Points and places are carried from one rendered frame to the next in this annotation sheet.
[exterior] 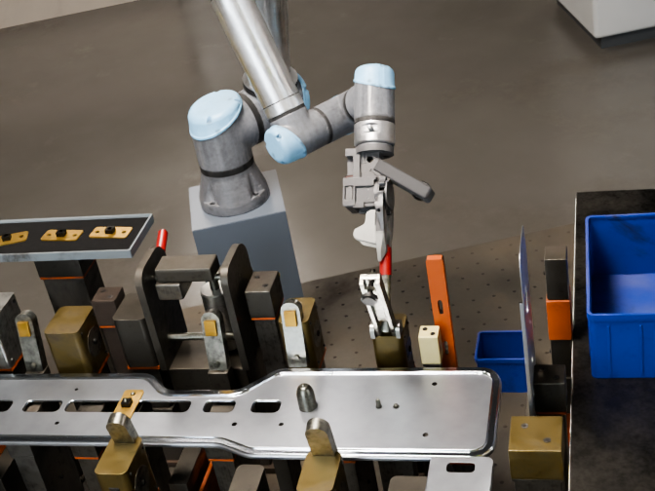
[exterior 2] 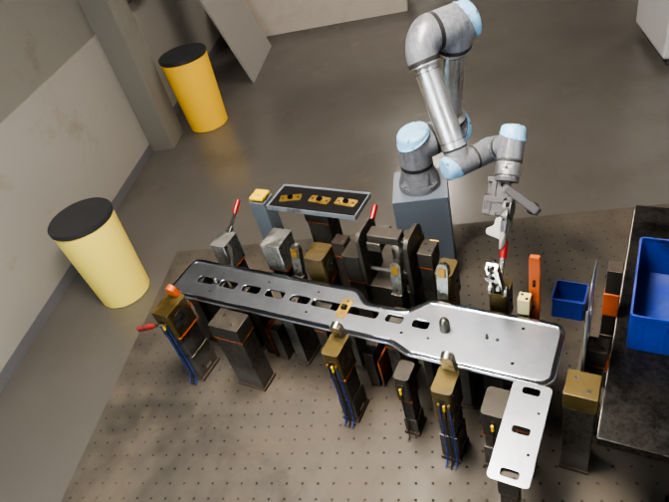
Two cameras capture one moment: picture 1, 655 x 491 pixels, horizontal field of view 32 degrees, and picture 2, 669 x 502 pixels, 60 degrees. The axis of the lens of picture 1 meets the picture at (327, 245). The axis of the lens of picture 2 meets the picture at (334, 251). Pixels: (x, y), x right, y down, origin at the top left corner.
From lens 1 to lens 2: 40 cm
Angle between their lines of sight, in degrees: 18
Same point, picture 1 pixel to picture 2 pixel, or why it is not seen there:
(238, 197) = (421, 186)
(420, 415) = (511, 349)
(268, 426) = (420, 338)
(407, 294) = (516, 242)
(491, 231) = (574, 183)
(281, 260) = (442, 223)
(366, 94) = (506, 143)
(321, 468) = (446, 377)
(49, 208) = (327, 140)
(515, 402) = (572, 327)
